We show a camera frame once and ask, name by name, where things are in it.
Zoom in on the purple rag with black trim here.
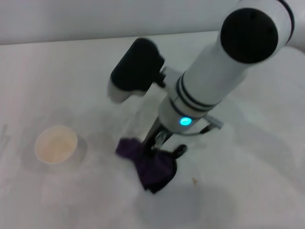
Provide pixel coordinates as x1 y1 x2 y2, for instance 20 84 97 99
115 137 188 195

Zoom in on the grey cable with connector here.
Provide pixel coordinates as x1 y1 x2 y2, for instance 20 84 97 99
185 114 224 137

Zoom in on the white paper cup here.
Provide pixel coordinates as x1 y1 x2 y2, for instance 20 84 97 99
34 125 88 173

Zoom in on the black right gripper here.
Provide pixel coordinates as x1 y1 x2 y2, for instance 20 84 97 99
142 118 177 165

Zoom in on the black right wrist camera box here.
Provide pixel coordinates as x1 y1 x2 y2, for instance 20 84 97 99
108 38 166 104

